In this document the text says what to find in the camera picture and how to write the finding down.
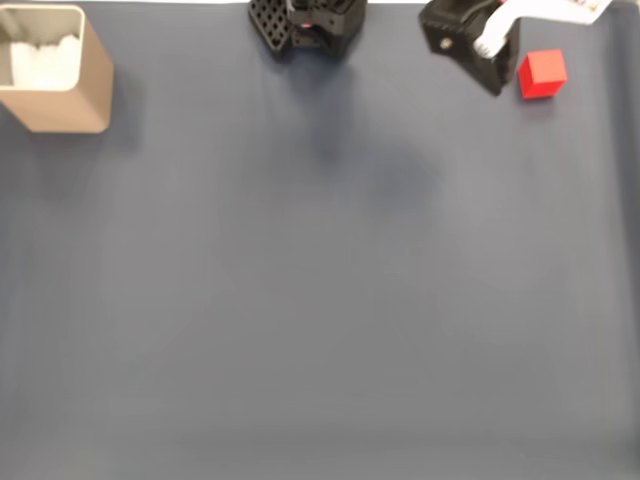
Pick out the white camera circuit board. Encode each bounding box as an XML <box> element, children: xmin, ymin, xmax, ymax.
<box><xmin>473</xmin><ymin>0</ymin><xmax>613</xmax><ymax>57</ymax></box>

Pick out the beige open box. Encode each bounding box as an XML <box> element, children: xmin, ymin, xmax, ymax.
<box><xmin>0</xmin><ymin>4</ymin><xmax>115</xmax><ymax>135</ymax></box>

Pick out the red cube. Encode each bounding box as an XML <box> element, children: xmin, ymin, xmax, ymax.
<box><xmin>517</xmin><ymin>48</ymin><xmax>569</xmax><ymax>101</ymax></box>

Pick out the white padding material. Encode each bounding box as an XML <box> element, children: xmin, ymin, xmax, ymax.
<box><xmin>9</xmin><ymin>32</ymin><xmax>82</xmax><ymax>91</ymax></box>

